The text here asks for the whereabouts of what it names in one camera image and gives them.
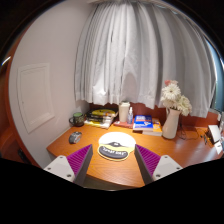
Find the white device on right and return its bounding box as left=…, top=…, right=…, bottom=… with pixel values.
left=208, top=125, right=221, bottom=144

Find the blue white box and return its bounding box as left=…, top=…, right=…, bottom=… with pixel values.
left=133, top=115, right=153, bottom=131

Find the small clear spray bottle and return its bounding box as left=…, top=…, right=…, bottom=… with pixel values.
left=127, top=107, right=133, bottom=124

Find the dark green mug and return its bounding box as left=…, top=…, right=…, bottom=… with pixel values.
left=69, top=112, right=84, bottom=127

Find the white ceramic vase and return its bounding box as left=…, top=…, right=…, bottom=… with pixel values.
left=162, top=109, right=180, bottom=139

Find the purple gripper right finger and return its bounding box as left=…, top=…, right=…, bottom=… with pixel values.
left=134, top=144, right=184, bottom=186

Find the grey computer mouse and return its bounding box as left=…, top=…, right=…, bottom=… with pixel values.
left=69, top=132, right=82, bottom=144

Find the white wall access panel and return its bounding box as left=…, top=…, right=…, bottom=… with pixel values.
left=17, top=63, right=54, bottom=133

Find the yellow book under box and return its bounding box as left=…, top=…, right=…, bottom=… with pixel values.
left=143, top=118, right=162, bottom=136

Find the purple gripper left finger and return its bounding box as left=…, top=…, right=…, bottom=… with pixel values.
left=43, top=143, right=94, bottom=187

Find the white gerbera flower bouquet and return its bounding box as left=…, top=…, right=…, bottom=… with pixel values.
left=161, top=80, right=192, bottom=116

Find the white pleated curtain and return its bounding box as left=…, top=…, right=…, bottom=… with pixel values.
left=75, top=0, right=215, bottom=117

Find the stack of yellow black books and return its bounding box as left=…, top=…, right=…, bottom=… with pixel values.
left=84, top=109, right=118, bottom=129

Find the red flat book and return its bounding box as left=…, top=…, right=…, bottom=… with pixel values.
left=113, top=121, right=133, bottom=129

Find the black cable on desk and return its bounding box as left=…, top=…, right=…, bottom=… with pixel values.
left=176, top=123, right=209, bottom=141

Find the white cylindrical container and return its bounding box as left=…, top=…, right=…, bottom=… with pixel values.
left=119, top=102, right=130, bottom=122

